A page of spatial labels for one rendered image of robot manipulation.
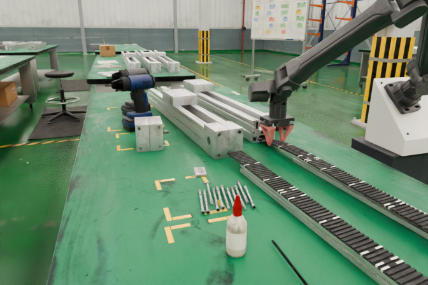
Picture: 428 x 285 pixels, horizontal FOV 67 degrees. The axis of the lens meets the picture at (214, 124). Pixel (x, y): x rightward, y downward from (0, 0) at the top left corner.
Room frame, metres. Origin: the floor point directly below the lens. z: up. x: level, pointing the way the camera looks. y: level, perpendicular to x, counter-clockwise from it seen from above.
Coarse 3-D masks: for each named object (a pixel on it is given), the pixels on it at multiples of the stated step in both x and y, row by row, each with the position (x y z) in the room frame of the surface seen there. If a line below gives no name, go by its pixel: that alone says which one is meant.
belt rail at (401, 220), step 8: (296, 160) 0.92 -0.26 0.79; (312, 168) 0.86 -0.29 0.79; (320, 176) 0.82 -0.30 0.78; (328, 176) 0.80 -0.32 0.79; (336, 184) 0.77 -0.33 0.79; (344, 184) 0.75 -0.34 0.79; (352, 192) 0.72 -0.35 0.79; (360, 200) 0.69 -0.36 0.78; (368, 200) 0.67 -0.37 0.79; (376, 208) 0.65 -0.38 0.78; (384, 208) 0.64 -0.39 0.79; (416, 208) 0.61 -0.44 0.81; (392, 216) 0.62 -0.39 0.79; (400, 216) 0.61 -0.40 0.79; (408, 224) 0.58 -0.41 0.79; (416, 232) 0.57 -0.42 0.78; (424, 232) 0.55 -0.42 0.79
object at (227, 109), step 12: (204, 96) 1.52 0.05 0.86; (216, 96) 1.55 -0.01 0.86; (204, 108) 1.50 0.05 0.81; (216, 108) 1.38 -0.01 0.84; (228, 108) 1.28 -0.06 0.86; (240, 108) 1.33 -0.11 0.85; (252, 108) 1.28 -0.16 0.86; (228, 120) 1.29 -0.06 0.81; (240, 120) 1.18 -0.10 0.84; (252, 120) 1.10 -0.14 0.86; (264, 120) 1.16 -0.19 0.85; (252, 132) 1.12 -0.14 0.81
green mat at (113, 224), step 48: (96, 96) 1.90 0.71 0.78; (240, 96) 1.93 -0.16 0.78; (96, 144) 1.07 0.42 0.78; (192, 144) 1.08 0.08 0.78; (336, 144) 1.09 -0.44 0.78; (96, 192) 0.72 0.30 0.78; (144, 192) 0.73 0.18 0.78; (192, 192) 0.73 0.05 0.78; (240, 192) 0.73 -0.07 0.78; (336, 192) 0.73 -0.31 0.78; (96, 240) 0.53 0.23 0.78; (144, 240) 0.53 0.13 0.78; (192, 240) 0.54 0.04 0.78; (288, 240) 0.54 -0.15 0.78; (384, 240) 0.54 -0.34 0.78
